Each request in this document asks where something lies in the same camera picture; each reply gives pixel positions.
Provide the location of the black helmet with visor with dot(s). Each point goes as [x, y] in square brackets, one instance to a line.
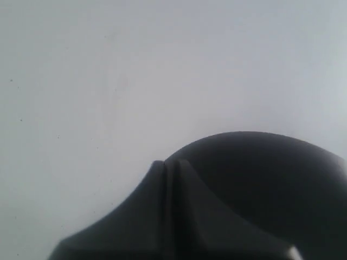
[287, 187]

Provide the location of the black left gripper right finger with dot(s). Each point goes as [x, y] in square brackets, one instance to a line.
[207, 228]

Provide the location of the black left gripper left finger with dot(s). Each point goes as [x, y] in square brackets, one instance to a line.
[131, 231]

